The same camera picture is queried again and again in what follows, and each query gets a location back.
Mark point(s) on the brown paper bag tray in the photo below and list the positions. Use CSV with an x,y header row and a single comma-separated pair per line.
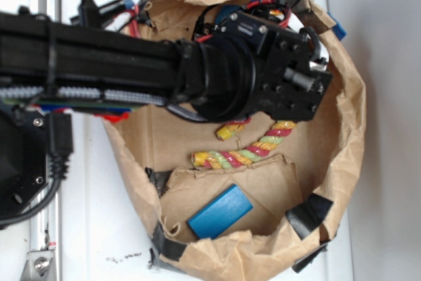
x,y
299,192

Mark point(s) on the blue dimpled ball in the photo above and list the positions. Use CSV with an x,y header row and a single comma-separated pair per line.
x,y
225,11

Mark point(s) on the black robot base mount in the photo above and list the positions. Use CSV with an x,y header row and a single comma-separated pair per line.
x,y
24,180

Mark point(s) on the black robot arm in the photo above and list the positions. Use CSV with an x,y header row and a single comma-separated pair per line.
x,y
57,65

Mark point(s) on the blue rectangular block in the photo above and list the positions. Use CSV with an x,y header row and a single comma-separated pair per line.
x,y
220,213

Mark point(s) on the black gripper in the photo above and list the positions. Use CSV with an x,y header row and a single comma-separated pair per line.
x,y
288,81

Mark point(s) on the blue tape piece right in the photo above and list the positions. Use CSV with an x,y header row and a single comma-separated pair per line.
x,y
337,29

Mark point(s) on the white plastic board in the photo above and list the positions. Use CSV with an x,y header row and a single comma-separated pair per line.
x,y
102,238

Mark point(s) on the red yellow green rope toy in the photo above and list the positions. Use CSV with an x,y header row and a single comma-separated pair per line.
x,y
253,153

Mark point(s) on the metal corner bracket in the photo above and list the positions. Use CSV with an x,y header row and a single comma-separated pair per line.
x,y
39,266

